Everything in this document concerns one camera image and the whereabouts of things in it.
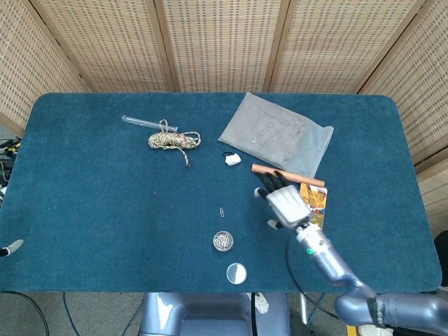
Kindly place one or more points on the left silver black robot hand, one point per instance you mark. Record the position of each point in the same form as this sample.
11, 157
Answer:
14, 245

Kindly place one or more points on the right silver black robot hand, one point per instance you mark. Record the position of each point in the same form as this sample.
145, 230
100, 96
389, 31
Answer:
287, 206

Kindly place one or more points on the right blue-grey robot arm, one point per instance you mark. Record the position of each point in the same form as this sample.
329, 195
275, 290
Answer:
350, 294

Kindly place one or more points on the paper clip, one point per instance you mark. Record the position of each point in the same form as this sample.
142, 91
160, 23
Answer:
222, 212

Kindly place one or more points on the brown wooden cylinder stick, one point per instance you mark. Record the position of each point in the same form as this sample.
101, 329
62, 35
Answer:
304, 180

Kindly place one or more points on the yellow printed card box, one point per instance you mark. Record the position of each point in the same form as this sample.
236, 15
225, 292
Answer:
319, 201

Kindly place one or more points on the grey frosted zip bag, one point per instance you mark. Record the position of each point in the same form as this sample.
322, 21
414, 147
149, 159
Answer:
276, 136

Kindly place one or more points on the round tin of clips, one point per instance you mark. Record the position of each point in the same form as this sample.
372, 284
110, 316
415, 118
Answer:
223, 241

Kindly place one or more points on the round tin lid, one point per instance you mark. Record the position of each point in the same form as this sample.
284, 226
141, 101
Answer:
236, 273

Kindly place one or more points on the blue felt table mat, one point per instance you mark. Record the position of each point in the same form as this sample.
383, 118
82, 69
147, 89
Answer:
105, 217

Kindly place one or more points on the metal table leg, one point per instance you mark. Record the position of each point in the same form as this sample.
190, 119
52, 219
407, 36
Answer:
304, 308

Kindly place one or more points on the blue-grey robot torso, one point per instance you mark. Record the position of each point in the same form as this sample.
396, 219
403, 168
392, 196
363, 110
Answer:
210, 315

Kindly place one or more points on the white shoe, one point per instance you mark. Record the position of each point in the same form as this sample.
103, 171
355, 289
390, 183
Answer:
367, 330

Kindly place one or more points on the clear glass test tube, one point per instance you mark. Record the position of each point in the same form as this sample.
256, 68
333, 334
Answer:
140, 121

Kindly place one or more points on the woven bamboo screen panel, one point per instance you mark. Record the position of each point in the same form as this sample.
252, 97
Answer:
420, 87
24, 66
346, 45
105, 45
224, 45

